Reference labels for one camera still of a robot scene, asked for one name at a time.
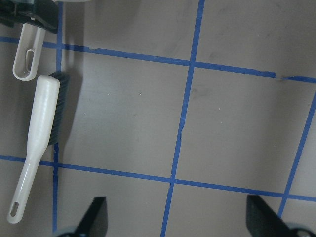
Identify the beige plastic dustpan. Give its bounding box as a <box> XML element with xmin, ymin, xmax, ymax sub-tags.
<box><xmin>12</xmin><ymin>24</ymin><xmax>46</xmax><ymax>81</ymax></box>

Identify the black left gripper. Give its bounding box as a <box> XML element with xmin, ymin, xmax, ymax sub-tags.
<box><xmin>0</xmin><ymin>0</ymin><xmax>58</xmax><ymax>34</ymax></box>

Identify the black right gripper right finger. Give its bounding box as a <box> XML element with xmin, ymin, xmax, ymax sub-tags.
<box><xmin>246</xmin><ymin>195</ymin><xmax>294</xmax><ymax>237</ymax></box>

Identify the beige hand brush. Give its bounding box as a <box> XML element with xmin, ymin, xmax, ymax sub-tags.
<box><xmin>7</xmin><ymin>72</ymin><xmax>70</xmax><ymax>224</ymax></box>

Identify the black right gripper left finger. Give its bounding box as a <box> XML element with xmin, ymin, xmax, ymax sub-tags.
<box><xmin>74</xmin><ymin>197</ymin><xmax>108</xmax><ymax>237</ymax></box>

